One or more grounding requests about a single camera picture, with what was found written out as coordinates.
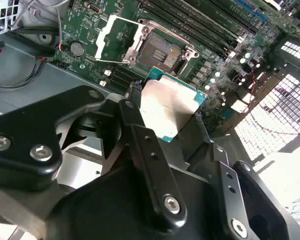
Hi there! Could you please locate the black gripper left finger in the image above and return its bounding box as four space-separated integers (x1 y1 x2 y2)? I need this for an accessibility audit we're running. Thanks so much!
0 81 188 232

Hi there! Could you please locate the silver-topped CPU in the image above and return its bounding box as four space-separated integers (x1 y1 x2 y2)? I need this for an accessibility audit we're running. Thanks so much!
139 65 209 144

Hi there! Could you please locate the metal socket cover frame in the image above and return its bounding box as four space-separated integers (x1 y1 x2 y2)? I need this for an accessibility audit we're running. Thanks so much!
94 14 148 67

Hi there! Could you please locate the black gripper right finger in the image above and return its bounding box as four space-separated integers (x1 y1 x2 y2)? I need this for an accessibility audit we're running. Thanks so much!
177 112 295 240

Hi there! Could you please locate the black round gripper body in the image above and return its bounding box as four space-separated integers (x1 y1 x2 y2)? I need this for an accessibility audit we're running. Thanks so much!
47 161 226 240

